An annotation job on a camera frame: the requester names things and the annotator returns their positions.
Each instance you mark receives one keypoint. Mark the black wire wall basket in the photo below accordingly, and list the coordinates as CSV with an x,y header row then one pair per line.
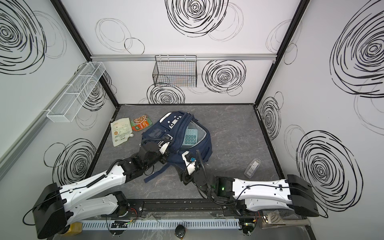
x,y
176,70

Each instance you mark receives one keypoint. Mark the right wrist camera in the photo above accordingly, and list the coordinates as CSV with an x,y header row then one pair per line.
x,y
190,161

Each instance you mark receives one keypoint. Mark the yellow black cylinder object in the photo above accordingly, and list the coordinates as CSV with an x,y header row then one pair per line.
x,y
73,229

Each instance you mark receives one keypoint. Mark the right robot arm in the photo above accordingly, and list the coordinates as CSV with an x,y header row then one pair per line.
x,y
293,193

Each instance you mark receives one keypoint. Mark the navy blue student backpack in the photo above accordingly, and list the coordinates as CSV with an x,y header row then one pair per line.
x,y
171,128

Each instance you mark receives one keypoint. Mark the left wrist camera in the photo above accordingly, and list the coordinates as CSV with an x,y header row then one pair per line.
x,y
164,147

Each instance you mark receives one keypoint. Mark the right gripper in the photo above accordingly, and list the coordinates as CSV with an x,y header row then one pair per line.
x,y
197,167

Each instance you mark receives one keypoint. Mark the white slotted cable duct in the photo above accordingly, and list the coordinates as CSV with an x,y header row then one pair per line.
x,y
193,224

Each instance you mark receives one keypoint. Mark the teal calculator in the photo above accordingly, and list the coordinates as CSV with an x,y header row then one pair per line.
x,y
191,137

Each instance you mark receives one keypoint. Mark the black round knob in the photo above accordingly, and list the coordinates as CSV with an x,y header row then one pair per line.
x,y
180,232

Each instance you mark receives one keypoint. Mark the white wire wall shelf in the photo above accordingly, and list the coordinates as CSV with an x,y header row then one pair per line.
x,y
83,92

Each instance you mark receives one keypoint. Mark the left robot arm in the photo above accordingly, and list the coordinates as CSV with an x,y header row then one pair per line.
x,y
59,206

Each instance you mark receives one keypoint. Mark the white cream food pouch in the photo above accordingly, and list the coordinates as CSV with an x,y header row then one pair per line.
x,y
121,131

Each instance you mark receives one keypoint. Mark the orange green snack packet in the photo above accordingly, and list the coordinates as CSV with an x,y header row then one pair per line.
x,y
141,123

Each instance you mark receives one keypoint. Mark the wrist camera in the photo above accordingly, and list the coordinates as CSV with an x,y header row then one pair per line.
x,y
164,147
190,161

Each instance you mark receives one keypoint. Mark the clear plastic pencil case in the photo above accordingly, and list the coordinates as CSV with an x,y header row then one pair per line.
x,y
252,167

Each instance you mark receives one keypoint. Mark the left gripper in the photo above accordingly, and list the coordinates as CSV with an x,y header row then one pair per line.
x,y
156,148

